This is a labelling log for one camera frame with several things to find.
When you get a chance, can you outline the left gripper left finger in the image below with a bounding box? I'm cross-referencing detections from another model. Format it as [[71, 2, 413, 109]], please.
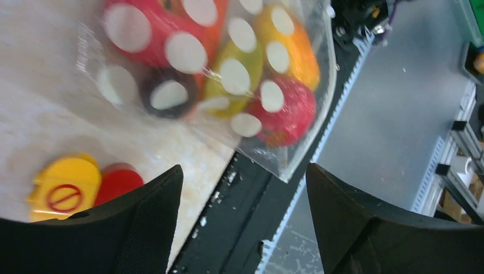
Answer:
[[1, 165, 184, 273]]

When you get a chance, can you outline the red toy apple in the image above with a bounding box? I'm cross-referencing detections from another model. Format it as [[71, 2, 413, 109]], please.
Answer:
[[101, 1, 208, 74], [246, 76, 316, 148]]

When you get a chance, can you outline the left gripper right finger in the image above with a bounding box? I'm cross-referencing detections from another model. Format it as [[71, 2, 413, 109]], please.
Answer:
[[305, 163, 483, 273]]

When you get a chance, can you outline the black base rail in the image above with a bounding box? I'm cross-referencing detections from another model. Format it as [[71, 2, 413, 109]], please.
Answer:
[[169, 31, 374, 273]]

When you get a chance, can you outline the yellow orange toy mango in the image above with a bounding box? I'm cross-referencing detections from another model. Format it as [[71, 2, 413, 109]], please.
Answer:
[[252, 3, 320, 91]]

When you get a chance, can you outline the yellow and red button toy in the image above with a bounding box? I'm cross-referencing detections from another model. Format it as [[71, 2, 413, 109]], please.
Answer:
[[27, 152, 144, 222]]

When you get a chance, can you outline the yellow toy starfruit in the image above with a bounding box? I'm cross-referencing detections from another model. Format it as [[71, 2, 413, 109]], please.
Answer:
[[204, 41, 264, 119]]

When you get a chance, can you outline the orange toy carrot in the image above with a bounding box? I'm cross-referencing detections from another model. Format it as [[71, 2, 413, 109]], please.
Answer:
[[195, 0, 229, 91]]

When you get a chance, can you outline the clear zip top bag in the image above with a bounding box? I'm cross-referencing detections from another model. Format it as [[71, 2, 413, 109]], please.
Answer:
[[78, 1, 336, 182]]

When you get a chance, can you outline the dark toy plum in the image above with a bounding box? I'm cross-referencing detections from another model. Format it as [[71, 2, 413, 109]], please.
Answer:
[[139, 68, 199, 119]]

